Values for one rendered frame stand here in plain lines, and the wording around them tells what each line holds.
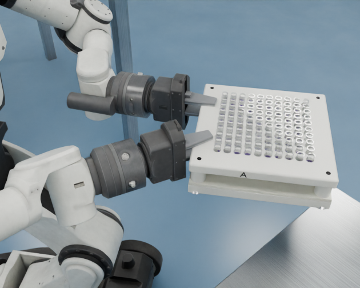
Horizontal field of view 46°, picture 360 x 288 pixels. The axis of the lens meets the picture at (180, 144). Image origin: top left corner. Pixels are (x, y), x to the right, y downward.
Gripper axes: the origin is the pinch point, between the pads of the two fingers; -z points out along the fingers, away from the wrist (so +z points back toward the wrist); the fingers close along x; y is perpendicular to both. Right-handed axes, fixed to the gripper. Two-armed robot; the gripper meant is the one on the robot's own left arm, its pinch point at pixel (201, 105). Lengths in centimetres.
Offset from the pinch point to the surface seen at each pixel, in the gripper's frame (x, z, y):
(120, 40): 38, 59, -87
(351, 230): 18.5, -32.9, 7.6
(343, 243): 18.5, -31.5, 11.3
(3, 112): 100, 144, -93
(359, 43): 105, -56, -241
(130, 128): 88, 60, -87
